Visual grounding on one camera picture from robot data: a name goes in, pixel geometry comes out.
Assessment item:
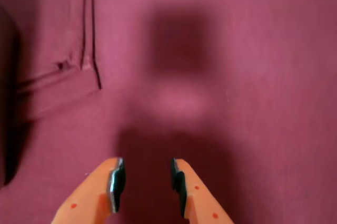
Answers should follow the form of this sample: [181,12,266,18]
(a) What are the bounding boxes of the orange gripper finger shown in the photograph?
[52,157,126,224]
[170,158,234,224]

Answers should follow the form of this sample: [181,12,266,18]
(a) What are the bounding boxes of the maroon cloth trousers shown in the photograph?
[0,0,337,224]

